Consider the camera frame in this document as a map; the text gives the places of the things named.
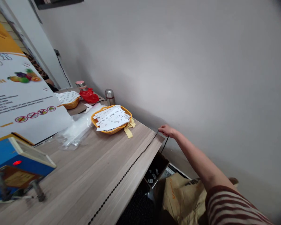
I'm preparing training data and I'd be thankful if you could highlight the pile of clear plastic bags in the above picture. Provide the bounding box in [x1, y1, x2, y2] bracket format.
[55, 103, 106, 151]

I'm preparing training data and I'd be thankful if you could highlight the cardboard box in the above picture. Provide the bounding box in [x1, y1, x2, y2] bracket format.
[144, 151, 170, 189]

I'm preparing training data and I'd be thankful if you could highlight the orange plastic basket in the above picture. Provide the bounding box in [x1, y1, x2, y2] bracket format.
[91, 105, 132, 135]
[62, 96, 81, 110]

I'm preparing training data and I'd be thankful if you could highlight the beige woven sack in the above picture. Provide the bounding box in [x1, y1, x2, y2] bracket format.
[162, 175, 239, 225]

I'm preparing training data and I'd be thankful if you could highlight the yellow fabric strip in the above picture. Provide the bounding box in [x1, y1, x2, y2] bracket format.
[123, 117, 136, 139]

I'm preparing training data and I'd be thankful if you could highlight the blue sealing machine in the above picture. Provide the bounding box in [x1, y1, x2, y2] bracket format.
[0, 132, 57, 204]

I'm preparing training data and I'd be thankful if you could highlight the steel thermos flask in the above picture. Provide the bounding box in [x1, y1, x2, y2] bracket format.
[105, 89, 116, 106]

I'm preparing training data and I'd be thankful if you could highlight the black bead chain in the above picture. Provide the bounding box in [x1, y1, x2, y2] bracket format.
[87, 131, 160, 225]

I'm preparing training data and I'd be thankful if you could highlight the red plastic bag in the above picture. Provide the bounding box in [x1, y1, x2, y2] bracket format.
[79, 88, 100, 104]

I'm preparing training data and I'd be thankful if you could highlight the person's right hand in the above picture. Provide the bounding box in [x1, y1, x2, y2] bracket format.
[158, 124, 179, 138]

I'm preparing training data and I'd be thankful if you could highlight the pink lidded glass jar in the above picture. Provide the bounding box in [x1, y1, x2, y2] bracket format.
[75, 80, 88, 92]

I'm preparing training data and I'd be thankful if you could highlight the pile of white printed labels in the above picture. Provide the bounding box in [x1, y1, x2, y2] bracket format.
[54, 90, 81, 105]
[93, 105, 131, 132]

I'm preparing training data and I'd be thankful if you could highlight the white fruit print poster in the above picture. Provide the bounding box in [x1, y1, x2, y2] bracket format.
[0, 12, 73, 143]

